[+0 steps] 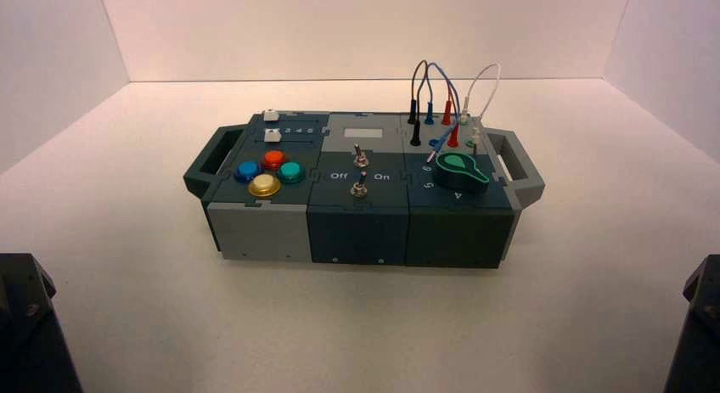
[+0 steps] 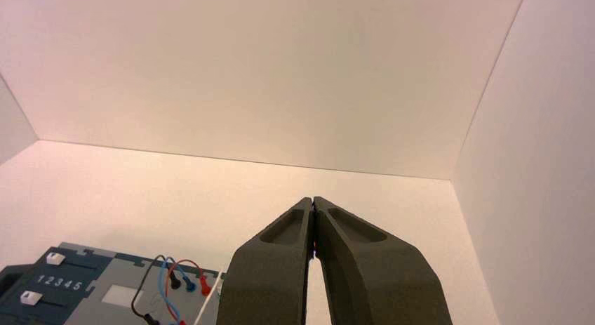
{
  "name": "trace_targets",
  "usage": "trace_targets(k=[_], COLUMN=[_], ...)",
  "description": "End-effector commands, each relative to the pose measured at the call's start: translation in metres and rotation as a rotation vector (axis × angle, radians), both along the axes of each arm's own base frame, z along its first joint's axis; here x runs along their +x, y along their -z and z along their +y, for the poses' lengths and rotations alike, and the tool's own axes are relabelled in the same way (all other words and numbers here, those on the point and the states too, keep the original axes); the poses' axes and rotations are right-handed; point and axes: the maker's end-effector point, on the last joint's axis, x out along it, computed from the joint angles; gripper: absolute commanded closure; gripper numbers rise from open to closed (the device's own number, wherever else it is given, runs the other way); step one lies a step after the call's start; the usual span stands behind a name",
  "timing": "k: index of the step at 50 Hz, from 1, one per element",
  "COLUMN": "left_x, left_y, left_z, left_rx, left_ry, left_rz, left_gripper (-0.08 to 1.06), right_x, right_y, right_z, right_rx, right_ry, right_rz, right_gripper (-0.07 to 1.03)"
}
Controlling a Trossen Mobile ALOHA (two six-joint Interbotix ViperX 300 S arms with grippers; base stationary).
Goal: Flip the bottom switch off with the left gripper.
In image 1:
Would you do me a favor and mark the blue banana plug cable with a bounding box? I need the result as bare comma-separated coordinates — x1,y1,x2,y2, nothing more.
423,62,464,162

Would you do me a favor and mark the dark green rotary knob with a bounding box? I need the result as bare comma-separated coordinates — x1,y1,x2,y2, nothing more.
434,151,491,196

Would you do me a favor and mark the red push button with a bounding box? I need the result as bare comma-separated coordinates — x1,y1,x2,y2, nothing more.
261,149,287,171

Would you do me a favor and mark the white banana plug cable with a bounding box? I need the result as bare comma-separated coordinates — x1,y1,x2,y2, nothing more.
458,62,503,156

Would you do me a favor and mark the blue push button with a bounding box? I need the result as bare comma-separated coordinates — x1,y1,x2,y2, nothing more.
233,160,264,184

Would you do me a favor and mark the teal push button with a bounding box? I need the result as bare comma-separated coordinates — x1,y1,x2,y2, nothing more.
276,161,307,184

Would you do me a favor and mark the black banana plug cable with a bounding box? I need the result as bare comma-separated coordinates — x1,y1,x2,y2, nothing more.
407,59,437,148

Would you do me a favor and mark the grey and green control box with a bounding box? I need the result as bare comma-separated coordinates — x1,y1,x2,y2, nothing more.
183,109,547,270

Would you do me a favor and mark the red banana plug cable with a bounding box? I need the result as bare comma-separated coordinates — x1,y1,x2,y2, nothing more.
440,81,464,149

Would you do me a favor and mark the yellow push button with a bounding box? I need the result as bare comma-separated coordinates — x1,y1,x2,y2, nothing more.
248,173,283,199

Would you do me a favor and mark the small grey display window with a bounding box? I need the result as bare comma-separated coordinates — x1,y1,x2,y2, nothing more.
343,127,384,141

